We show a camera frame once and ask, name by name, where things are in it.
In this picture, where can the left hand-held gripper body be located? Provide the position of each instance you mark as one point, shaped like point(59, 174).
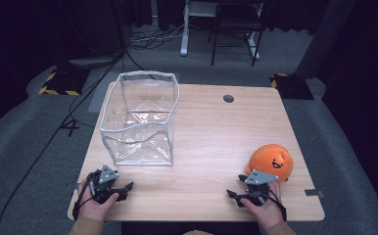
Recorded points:
point(103, 186)

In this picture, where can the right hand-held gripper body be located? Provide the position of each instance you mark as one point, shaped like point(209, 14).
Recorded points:
point(258, 187)

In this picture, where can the person's left hand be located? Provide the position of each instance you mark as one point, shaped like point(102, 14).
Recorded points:
point(92, 210)

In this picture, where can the person's right hand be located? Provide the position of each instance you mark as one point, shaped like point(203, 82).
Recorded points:
point(268, 213)

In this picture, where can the orange plush toy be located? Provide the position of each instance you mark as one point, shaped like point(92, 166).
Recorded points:
point(268, 160)

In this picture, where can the clear plastic storage bag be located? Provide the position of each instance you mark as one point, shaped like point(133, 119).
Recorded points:
point(138, 130)

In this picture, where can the yellow black striped base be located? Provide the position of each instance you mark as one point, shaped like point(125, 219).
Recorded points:
point(291, 86)
point(63, 83)

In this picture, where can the grey flat stand base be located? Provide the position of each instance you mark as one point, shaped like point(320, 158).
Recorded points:
point(94, 62)

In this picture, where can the black chair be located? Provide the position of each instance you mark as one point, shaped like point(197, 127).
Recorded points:
point(236, 23)

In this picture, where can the grey curtain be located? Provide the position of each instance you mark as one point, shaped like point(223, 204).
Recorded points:
point(324, 36)

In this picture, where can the white desk frame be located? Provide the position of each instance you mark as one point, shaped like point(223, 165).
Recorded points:
point(184, 36)

